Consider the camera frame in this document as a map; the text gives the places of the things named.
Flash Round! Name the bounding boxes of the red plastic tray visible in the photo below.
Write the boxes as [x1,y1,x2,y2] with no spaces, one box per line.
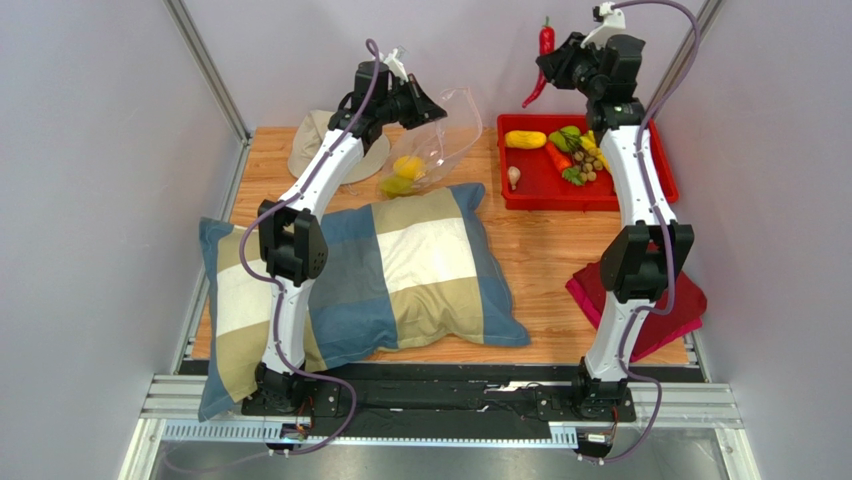
[496,114,644,212]

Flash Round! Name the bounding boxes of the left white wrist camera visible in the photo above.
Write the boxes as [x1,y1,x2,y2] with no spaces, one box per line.
[381,45,409,84]

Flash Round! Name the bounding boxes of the garlic bulb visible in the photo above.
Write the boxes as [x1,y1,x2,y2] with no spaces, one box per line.
[506,166,521,191]

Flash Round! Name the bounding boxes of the beige bucket hat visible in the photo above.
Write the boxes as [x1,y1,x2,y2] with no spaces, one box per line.
[287,110,391,184]

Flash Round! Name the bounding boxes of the orange carrot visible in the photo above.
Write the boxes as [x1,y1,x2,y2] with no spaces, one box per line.
[545,142,586,187]

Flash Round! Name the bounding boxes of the yellow banana bunch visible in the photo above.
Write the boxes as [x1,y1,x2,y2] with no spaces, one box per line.
[580,130,610,172]

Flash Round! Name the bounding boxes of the aluminium frame rail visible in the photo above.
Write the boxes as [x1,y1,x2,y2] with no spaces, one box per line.
[125,374,759,479]

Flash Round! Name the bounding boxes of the brown longan cluster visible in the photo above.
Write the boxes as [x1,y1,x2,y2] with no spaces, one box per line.
[571,149,604,185]

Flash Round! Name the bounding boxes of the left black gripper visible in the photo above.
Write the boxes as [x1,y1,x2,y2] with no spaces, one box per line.
[377,74,448,131]

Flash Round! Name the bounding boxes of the green pear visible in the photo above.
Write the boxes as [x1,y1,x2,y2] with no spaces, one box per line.
[548,125,582,153]

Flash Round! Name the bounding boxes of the folded red cloth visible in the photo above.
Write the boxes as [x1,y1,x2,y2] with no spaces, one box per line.
[565,262,707,362]

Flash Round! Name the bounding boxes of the clear zip top bag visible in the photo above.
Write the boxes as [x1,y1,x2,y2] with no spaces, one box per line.
[378,87,483,195]

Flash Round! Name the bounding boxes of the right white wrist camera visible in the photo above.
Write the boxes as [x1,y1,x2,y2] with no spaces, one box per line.
[581,2,626,48]

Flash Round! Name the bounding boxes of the yellow lemon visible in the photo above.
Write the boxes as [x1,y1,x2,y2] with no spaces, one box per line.
[392,155,427,182]

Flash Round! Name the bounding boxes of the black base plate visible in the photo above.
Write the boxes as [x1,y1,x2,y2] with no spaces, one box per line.
[176,359,707,441]

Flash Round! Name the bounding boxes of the yellow corn cob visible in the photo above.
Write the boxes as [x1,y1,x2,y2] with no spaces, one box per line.
[504,130,548,150]

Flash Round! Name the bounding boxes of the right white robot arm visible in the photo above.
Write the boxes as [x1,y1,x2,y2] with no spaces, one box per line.
[536,32,695,419]

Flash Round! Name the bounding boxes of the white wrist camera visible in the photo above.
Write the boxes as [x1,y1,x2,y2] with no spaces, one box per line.
[381,45,409,84]
[581,2,626,48]

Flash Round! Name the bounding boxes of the plaid pillow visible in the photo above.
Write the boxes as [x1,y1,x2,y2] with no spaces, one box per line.
[199,183,530,395]

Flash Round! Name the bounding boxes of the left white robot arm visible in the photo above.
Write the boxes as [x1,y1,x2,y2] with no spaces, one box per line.
[254,54,447,413]

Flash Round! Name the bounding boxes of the red chili pepper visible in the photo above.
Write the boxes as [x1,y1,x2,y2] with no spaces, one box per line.
[521,16,555,109]

